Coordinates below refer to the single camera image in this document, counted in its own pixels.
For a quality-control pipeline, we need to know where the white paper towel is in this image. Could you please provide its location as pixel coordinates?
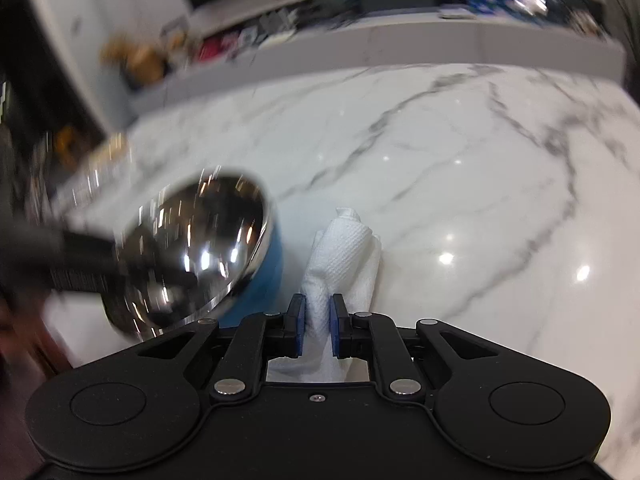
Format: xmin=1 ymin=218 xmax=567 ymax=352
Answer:
xmin=272 ymin=206 xmax=384 ymax=384

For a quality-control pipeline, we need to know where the clear plastic bag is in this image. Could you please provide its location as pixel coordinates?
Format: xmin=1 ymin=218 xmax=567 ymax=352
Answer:
xmin=54 ymin=131 xmax=134 ymax=212

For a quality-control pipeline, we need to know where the white marble television console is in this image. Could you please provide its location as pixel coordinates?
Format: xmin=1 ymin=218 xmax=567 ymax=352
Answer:
xmin=125 ymin=0 xmax=632 ymax=127

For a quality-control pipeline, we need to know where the person's left hand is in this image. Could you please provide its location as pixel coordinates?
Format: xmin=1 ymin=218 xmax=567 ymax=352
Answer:
xmin=0 ymin=297 xmax=72 ymax=378

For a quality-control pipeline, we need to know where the red card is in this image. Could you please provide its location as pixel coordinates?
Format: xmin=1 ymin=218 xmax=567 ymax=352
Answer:
xmin=197 ymin=34 xmax=237 ymax=62

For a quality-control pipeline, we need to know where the steel bowl with blue outside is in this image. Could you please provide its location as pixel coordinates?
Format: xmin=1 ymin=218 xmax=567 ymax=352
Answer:
xmin=102 ymin=173 xmax=285 ymax=339

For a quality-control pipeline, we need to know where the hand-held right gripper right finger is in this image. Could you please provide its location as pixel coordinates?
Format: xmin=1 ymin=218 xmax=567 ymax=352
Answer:
xmin=330 ymin=293 xmax=501 ymax=402

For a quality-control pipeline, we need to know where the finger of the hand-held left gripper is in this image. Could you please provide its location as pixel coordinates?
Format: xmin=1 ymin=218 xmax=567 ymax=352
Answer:
xmin=61 ymin=229 xmax=124 ymax=270

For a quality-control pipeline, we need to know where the brown plush bear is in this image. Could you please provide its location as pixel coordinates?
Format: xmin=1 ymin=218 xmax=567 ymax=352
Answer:
xmin=99 ymin=34 xmax=169 ymax=84

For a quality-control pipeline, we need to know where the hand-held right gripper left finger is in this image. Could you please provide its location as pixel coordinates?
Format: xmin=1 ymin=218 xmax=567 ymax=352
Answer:
xmin=137 ymin=293 xmax=307 ymax=402

